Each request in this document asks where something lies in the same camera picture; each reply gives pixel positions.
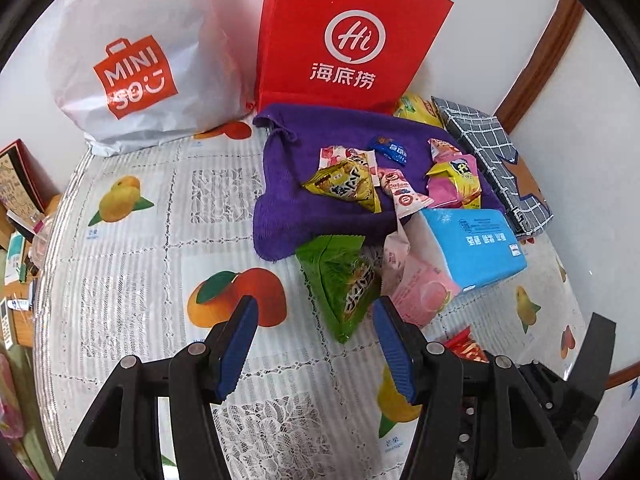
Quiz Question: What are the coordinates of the red candy packet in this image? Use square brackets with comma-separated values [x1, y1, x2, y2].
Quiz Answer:
[442, 325, 490, 363]

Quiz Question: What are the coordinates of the blue tissue pack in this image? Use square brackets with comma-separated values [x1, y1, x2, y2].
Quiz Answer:
[417, 207, 528, 293]

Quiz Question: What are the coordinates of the brown printed box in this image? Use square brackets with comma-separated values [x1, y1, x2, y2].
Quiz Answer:
[0, 139, 61, 221]

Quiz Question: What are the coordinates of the white paper bag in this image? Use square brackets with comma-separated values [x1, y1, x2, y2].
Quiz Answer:
[47, 0, 256, 156]

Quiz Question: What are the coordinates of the blue candy packet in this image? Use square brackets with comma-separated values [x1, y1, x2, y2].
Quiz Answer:
[369, 135, 410, 164]

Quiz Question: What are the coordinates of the teal box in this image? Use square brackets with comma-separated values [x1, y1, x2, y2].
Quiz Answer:
[6, 232, 27, 281]

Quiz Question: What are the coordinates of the grey checked notebook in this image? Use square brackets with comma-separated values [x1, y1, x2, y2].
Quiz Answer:
[431, 95, 555, 238]

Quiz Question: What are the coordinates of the red white snack packet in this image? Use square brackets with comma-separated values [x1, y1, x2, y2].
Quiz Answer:
[427, 137, 466, 163]
[319, 145, 378, 173]

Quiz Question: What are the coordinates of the pink yellow snack packet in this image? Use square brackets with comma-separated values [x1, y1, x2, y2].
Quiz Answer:
[425, 155, 483, 210]

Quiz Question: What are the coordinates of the red paper bag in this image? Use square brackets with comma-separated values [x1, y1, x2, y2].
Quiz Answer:
[253, 0, 455, 116]

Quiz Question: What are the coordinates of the purple towel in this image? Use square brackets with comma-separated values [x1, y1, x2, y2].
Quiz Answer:
[251, 102, 503, 262]

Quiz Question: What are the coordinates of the fruit print lace tablecloth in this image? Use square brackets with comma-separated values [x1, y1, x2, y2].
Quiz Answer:
[32, 120, 596, 480]

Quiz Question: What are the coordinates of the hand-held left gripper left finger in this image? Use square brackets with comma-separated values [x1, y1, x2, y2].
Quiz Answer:
[59, 295, 261, 480]

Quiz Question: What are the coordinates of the brown pink snack packet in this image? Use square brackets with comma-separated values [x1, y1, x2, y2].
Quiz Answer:
[377, 167, 435, 220]

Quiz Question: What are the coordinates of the white pink snack wrapper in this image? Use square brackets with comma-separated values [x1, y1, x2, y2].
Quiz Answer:
[382, 215, 413, 268]

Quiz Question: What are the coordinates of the brown wooden baseboard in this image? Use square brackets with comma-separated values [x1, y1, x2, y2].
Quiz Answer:
[605, 360, 640, 391]

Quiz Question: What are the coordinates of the brown wooden door frame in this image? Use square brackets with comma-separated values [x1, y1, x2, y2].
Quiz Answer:
[492, 0, 586, 133]

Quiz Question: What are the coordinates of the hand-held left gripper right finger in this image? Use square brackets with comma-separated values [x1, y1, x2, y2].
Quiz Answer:
[372, 296, 576, 480]

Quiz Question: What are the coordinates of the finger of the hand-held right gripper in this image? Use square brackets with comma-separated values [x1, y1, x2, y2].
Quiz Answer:
[460, 395, 478, 461]

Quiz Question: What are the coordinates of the yellow green snack packet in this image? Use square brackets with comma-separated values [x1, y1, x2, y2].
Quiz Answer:
[301, 157, 383, 213]

